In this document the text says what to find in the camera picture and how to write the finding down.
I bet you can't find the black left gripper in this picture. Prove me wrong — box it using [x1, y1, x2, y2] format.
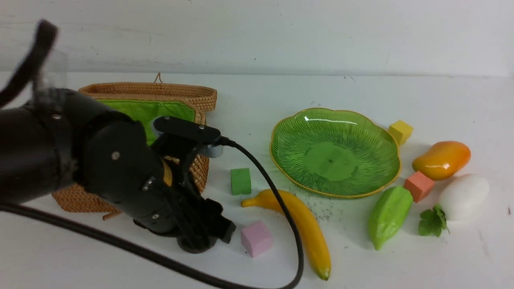
[128, 159, 237, 254]

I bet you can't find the green toy chayote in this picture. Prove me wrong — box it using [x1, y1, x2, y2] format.
[367, 185, 413, 251]

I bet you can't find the white toy radish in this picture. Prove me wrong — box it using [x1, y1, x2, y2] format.
[418, 174, 490, 237]

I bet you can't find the wooden basket toggle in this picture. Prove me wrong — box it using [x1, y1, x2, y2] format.
[102, 212, 121, 221]

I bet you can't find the pink foam cube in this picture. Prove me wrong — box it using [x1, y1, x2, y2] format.
[241, 220, 273, 258]

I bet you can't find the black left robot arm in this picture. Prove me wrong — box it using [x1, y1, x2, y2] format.
[1, 89, 236, 254]

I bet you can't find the salmon foam cube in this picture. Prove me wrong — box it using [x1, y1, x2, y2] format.
[403, 171, 435, 203]

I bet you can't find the green fabric basket liner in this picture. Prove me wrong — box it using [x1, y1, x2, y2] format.
[99, 99, 196, 146]

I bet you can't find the yellow foam cube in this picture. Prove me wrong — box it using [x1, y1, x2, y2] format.
[388, 120, 414, 146]

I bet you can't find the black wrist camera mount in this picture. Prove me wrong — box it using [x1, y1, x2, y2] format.
[151, 116, 224, 189]

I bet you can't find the woven rattan basket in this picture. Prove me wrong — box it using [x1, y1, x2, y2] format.
[51, 101, 209, 213]

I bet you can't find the yellow toy banana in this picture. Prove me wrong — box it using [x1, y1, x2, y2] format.
[241, 189, 332, 281]

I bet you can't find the green foam cube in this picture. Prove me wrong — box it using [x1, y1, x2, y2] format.
[230, 168, 252, 196]

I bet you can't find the green glass leaf plate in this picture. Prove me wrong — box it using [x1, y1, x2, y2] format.
[269, 107, 402, 199]

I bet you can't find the black camera cable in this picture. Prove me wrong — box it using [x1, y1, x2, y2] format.
[0, 19, 304, 289]

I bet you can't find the woven rattan basket lid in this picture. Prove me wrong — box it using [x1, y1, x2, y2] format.
[79, 72, 217, 112]

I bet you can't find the orange yellow toy mango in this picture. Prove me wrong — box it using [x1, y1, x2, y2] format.
[412, 141, 471, 181]

